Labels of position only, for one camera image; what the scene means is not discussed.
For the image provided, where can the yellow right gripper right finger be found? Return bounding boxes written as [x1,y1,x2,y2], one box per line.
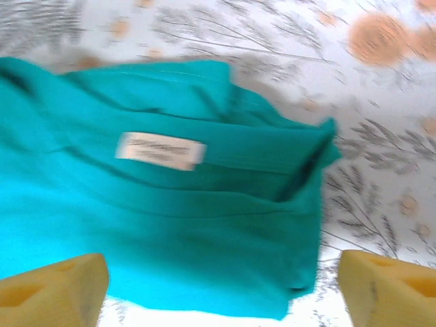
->
[337,249,436,327]

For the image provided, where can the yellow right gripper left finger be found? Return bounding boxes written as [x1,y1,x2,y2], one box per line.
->
[0,252,110,327]

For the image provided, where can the teal t-shirt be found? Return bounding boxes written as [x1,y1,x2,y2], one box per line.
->
[0,56,343,322]

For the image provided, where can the floral table cover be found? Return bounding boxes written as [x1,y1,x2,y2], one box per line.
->
[0,0,436,327]

